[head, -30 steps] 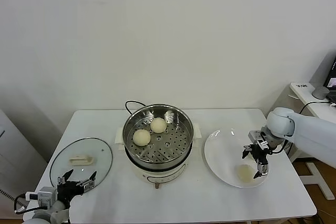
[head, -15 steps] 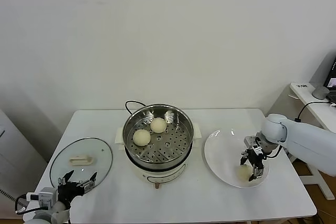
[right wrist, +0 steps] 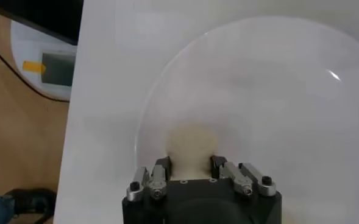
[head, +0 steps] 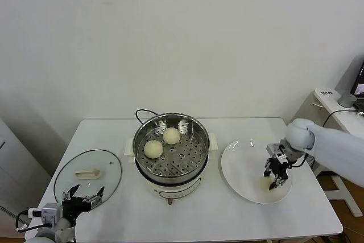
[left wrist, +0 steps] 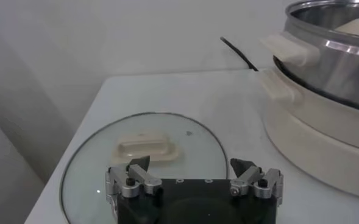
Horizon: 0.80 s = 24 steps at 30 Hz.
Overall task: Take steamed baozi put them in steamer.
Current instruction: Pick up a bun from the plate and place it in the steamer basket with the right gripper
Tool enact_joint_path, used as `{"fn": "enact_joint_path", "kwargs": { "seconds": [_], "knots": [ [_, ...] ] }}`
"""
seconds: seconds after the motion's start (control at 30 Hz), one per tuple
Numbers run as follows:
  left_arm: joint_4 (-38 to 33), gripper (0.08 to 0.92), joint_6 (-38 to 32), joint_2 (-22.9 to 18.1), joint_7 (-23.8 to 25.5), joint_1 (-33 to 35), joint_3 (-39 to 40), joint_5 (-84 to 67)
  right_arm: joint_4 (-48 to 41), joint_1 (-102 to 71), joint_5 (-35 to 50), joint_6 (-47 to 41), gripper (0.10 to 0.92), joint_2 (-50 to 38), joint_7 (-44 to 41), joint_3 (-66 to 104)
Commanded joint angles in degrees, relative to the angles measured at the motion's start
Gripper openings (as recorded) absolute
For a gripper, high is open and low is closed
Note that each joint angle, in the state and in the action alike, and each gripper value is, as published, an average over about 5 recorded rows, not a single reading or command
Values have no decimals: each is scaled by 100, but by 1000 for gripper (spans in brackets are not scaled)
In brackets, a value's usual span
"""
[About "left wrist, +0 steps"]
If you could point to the cream electric cooker base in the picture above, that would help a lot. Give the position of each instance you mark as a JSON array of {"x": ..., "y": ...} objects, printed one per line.
[{"x": 319, "y": 146}]

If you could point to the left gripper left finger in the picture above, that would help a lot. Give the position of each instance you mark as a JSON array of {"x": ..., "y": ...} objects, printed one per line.
[{"x": 142, "y": 178}]

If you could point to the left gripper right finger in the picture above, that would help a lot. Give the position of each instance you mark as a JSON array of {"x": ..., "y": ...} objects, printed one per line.
[{"x": 249, "y": 179}]

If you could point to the stainless steel steamer basket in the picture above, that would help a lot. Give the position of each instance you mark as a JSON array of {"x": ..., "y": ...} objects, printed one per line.
[{"x": 343, "y": 70}]

